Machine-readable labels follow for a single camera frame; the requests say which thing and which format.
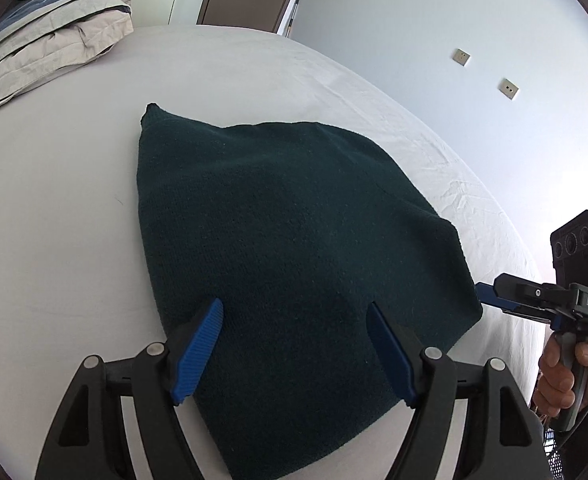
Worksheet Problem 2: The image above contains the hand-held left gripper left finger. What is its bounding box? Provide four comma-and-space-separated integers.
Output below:
34, 297, 225, 480

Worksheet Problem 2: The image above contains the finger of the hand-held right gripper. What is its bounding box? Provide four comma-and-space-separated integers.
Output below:
492, 272, 575, 308
474, 281, 557, 322

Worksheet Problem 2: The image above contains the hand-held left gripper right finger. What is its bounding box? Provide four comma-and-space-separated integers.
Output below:
366, 301, 550, 480

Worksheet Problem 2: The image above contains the dark green sweater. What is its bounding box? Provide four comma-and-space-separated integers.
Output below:
136, 103, 484, 480

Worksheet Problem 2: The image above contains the person's right hand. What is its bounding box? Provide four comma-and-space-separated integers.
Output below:
531, 332, 588, 422

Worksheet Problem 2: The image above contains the bed with white sheet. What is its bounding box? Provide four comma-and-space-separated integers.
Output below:
0, 25, 547, 480

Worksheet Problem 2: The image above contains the plain beige pillow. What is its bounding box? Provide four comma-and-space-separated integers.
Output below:
0, 5, 135, 126

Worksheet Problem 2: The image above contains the thin pole beside door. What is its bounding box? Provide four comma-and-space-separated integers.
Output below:
284, 0, 303, 39

